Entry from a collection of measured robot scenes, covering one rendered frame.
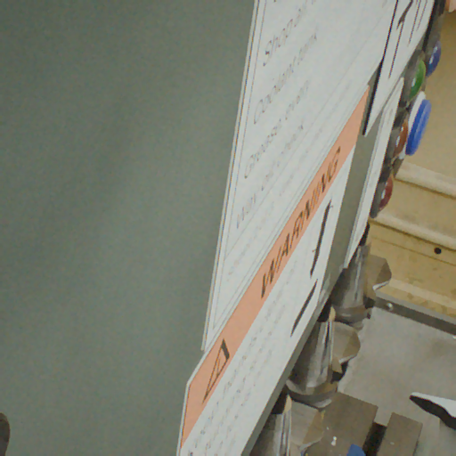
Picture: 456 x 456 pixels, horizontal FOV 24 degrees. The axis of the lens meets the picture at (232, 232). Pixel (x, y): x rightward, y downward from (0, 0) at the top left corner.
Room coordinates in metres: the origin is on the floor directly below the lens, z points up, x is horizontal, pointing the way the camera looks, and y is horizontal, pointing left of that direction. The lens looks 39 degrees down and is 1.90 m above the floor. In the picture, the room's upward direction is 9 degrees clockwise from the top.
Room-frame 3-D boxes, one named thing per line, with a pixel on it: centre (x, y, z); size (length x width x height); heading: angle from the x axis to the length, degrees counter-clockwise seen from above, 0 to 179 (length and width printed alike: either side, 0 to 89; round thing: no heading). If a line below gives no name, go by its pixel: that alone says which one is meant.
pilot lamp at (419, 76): (0.42, -0.07, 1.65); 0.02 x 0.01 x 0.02; 164
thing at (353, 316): (0.76, -0.11, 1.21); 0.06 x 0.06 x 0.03
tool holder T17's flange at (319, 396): (0.65, -0.08, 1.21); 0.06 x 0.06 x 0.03
